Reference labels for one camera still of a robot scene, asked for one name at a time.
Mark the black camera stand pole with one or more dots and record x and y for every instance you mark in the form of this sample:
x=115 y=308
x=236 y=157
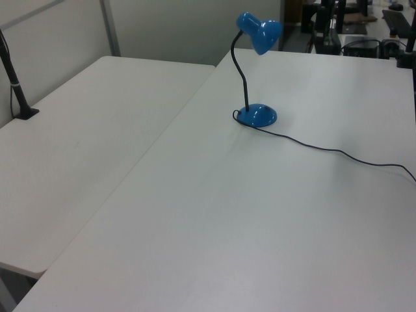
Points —
x=16 y=87

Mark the black computer mouse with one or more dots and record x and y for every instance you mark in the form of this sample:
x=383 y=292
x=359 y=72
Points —
x=395 y=6

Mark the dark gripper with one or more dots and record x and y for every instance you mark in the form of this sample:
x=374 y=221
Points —
x=321 y=18

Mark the dark robot arm base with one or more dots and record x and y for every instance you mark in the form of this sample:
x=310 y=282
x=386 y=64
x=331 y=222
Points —
x=330 y=47

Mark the white side table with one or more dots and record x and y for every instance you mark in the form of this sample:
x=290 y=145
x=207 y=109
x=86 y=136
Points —
x=81 y=146

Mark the blue gooseneck desk lamp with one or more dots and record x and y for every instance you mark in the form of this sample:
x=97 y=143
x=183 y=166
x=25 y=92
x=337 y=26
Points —
x=260 y=117

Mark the black clamp camera stand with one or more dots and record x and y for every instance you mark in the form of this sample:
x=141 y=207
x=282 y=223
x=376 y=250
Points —
x=404 y=60

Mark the black electronics box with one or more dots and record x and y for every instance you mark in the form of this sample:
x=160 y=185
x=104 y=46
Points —
x=360 y=50

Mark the grey metal partition post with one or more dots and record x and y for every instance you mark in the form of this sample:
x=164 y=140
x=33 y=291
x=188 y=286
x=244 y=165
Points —
x=110 y=29

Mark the brown flat pad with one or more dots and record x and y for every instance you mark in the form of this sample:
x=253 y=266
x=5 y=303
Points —
x=359 y=19

